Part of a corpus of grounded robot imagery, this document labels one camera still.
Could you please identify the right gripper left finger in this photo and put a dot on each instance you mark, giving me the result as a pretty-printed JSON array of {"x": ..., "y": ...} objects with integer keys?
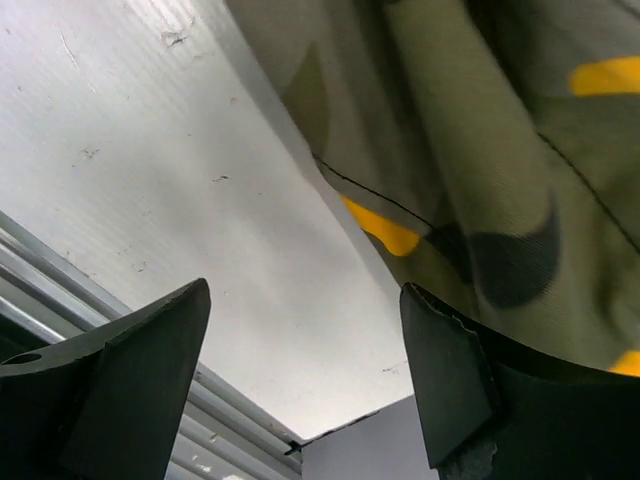
[{"x": 105, "y": 404}]

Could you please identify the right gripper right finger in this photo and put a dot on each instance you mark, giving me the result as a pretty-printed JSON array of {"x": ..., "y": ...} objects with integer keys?
[{"x": 493, "y": 408}]

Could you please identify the yellow green camouflage trousers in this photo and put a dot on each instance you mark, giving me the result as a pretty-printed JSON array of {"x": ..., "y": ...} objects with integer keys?
[{"x": 489, "y": 149}]

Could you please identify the aluminium rail frame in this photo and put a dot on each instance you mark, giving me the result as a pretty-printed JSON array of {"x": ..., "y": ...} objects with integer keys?
[{"x": 222, "y": 435}]

